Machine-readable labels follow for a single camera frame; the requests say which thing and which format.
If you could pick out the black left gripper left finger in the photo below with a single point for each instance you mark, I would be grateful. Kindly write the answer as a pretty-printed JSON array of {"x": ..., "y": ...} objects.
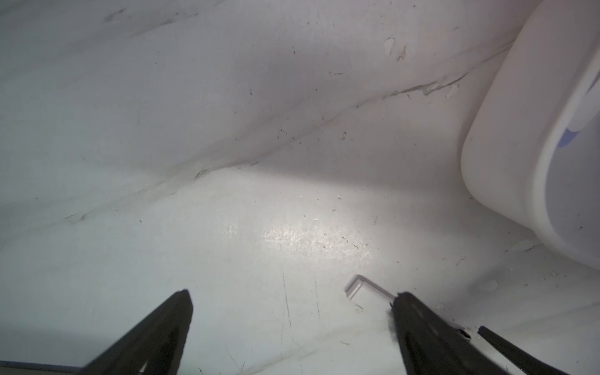
[{"x": 153, "y": 346}]

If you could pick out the white plastic storage box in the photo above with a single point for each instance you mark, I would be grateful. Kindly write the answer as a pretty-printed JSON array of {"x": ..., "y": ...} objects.
[{"x": 532, "y": 152}]

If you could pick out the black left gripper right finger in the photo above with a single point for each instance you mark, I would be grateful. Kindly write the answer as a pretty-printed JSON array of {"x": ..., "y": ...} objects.
[{"x": 430, "y": 346}]

